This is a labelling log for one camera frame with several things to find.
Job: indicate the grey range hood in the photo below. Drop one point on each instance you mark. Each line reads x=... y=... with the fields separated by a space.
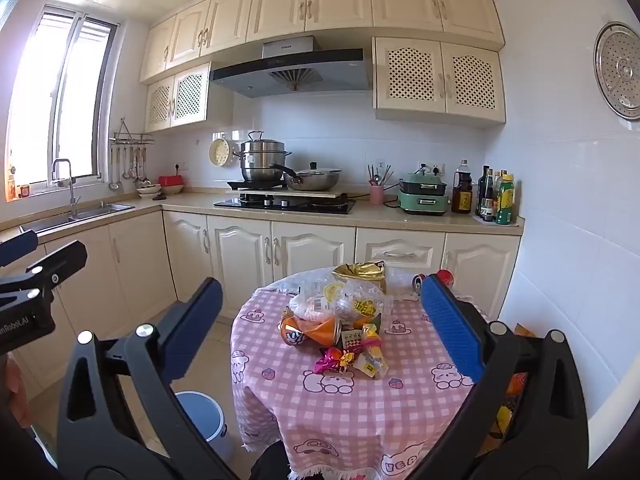
x=295 y=72

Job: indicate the large dark sauce bottle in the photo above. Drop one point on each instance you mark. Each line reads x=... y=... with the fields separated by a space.
x=462 y=190

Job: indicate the gold snack bag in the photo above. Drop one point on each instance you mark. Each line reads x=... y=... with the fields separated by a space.
x=360 y=276

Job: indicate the black gas stove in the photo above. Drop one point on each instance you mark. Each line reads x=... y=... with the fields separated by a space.
x=285 y=205

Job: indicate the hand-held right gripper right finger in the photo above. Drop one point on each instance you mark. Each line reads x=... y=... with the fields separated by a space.
x=452 y=330

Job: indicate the red drink can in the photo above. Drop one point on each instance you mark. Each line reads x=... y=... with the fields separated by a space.
x=442 y=276

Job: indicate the kitchen window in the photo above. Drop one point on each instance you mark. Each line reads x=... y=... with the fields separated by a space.
x=60 y=100

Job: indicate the dark cloth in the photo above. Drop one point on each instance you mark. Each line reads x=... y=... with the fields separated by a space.
x=270 y=465

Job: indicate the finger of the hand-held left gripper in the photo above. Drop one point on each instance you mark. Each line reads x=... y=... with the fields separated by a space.
x=60 y=262
x=17 y=249

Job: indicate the round metal steamer tray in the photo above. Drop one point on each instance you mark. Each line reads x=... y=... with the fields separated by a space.
x=620 y=70

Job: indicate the pink foil candy wrapper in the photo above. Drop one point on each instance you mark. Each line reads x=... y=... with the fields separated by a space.
x=330 y=360

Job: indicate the crushed orange drink can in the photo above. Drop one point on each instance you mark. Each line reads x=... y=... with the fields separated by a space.
x=307 y=331

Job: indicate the blue plastic bucket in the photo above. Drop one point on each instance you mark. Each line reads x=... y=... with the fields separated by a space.
x=205 y=422

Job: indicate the cream round perforated plate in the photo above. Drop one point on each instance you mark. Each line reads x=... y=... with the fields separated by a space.
x=220 y=152

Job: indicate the lattice door wall cabinet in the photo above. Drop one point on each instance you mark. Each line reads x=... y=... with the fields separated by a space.
x=185 y=95
x=440 y=80

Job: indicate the green bottle yellow label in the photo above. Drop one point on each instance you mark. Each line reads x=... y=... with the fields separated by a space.
x=505 y=200

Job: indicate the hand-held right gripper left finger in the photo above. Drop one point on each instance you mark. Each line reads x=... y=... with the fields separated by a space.
x=195 y=330

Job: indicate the cream upper wall cabinets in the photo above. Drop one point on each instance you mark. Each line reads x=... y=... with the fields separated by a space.
x=325 y=2

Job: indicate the clear plastic bag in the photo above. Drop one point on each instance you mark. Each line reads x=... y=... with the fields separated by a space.
x=350 y=295

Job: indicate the chrome faucet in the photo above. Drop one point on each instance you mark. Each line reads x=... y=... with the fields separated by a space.
x=67 y=185

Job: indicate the row of hanging utensils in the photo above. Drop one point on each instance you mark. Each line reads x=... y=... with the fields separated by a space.
x=131 y=165

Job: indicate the green electric cooker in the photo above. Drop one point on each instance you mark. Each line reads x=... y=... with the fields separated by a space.
x=422 y=195

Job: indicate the person's left hand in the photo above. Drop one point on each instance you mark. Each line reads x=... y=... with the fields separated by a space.
x=12 y=390

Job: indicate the double wall socket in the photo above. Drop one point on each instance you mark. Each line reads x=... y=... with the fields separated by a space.
x=432 y=166

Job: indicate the orange snack bag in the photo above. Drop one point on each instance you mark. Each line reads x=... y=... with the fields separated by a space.
x=515 y=390

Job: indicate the pink utensil holder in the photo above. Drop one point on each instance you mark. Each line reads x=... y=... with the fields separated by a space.
x=376 y=195

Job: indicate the white bowl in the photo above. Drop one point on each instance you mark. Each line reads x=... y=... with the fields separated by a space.
x=172 y=191

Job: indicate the bundle of chopsticks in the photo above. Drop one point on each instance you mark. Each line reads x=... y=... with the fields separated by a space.
x=380 y=175

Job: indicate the steel sink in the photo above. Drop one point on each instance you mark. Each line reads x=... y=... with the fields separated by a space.
x=85 y=215

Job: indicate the orange bottle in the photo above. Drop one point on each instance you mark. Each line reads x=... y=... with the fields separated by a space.
x=11 y=185

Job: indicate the wok with glass lid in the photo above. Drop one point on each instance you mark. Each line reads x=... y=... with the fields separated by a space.
x=315 y=177

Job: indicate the cream lower kitchen cabinets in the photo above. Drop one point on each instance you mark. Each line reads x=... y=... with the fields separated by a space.
x=310 y=255

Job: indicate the cluster of dark sauce bottles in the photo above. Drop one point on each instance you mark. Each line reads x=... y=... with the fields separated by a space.
x=486 y=195

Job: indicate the red container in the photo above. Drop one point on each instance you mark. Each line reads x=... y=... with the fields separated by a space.
x=171 y=182

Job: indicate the steel steamer pot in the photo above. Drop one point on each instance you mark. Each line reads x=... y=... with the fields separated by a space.
x=262 y=162

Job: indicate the metal utensil rack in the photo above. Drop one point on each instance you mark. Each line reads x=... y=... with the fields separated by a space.
x=132 y=137

